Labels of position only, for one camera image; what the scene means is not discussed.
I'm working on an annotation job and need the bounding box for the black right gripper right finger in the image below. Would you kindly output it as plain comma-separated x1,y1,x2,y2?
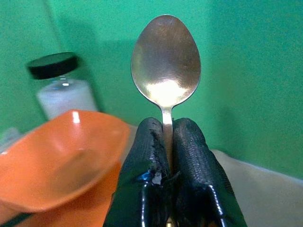
171,117,248,227

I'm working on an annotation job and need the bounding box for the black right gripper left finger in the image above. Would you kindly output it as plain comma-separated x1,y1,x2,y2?
103,117,171,227

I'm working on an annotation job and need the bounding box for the silver metal spoon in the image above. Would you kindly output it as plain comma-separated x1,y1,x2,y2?
130,14,202,178

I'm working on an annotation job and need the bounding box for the orange plastic bowl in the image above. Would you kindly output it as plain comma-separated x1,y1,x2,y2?
0,109,131,227

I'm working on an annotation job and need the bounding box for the glass jar with black lid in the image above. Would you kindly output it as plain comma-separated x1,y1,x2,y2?
26,52,99,121

